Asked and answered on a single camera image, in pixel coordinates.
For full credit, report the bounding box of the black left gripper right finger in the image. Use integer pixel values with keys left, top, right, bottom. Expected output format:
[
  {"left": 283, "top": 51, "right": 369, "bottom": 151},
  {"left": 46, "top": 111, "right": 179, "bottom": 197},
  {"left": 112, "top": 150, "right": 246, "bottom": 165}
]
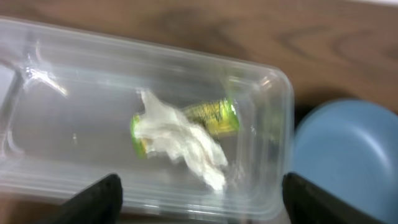
[{"left": 282, "top": 172, "right": 381, "bottom": 224}]

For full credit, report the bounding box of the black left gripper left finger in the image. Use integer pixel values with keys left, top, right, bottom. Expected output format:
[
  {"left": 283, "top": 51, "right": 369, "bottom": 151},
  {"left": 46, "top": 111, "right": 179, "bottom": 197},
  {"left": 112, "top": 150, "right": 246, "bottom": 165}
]
[{"left": 39, "top": 174, "right": 123, "bottom": 224}]

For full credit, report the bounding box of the white tissue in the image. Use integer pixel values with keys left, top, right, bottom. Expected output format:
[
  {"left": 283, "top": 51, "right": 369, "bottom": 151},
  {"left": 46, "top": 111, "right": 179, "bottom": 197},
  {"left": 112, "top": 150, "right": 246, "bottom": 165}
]
[{"left": 130, "top": 90, "right": 228, "bottom": 192}]

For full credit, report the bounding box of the yellow green snack wrapper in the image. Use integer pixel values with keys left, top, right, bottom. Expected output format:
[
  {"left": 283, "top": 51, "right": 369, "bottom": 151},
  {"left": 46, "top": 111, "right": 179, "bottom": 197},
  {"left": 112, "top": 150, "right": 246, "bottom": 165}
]
[{"left": 130, "top": 98, "right": 239, "bottom": 157}]

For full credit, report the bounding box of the dark blue plate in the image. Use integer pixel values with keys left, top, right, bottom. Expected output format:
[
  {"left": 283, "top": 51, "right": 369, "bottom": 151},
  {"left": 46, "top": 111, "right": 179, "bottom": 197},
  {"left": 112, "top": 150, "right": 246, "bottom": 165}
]
[{"left": 292, "top": 100, "right": 397, "bottom": 223}]

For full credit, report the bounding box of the clear plastic bin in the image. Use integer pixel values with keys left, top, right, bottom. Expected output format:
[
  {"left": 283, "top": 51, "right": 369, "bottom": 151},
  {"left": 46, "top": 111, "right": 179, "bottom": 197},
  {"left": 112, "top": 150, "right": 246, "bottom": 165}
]
[{"left": 1, "top": 19, "right": 293, "bottom": 222}]

